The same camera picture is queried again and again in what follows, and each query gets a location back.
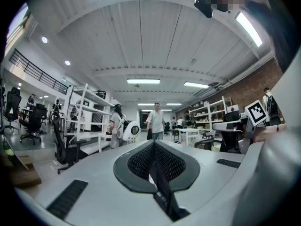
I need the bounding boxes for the white round device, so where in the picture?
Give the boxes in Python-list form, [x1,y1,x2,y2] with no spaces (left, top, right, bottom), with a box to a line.
[122,121,141,143]

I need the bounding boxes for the black balcony railing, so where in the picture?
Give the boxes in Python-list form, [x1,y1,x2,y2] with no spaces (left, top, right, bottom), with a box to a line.
[9,48,70,95]

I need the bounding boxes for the black head camera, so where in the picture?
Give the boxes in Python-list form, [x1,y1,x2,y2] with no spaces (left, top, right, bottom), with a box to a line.
[194,0,214,18]

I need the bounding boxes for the white wall shelf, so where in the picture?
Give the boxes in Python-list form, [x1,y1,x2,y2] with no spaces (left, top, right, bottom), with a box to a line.
[189,97,233,129]

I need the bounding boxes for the black office chair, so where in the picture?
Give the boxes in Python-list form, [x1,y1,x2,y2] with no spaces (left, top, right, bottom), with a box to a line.
[50,112,89,174]
[18,104,49,145]
[211,113,247,154]
[4,87,22,129]

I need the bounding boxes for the white table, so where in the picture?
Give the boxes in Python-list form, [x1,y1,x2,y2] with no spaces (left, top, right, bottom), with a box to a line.
[178,128,203,146]

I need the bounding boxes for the ceiling light panel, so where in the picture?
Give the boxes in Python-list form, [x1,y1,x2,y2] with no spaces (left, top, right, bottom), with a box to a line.
[126,78,161,85]
[183,81,210,89]
[235,11,263,48]

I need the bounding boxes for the person's right forearm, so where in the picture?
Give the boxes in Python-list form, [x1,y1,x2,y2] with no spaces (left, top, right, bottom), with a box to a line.
[253,123,288,143]

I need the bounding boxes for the white shelf rack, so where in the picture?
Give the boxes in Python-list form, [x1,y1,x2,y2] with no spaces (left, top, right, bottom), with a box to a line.
[64,83,116,153]

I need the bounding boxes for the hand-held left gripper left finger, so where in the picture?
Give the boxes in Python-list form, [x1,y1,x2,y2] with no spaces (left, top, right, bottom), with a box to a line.
[14,139,175,226]

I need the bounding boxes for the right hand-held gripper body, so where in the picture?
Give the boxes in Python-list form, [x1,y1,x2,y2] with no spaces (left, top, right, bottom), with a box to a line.
[237,99,269,154]

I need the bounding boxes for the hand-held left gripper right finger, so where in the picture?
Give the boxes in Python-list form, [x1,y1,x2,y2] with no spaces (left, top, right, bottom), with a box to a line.
[154,139,259,226]

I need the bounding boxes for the wooden step platform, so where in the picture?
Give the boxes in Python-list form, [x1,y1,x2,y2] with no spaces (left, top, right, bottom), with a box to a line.
[9,155,42,188]

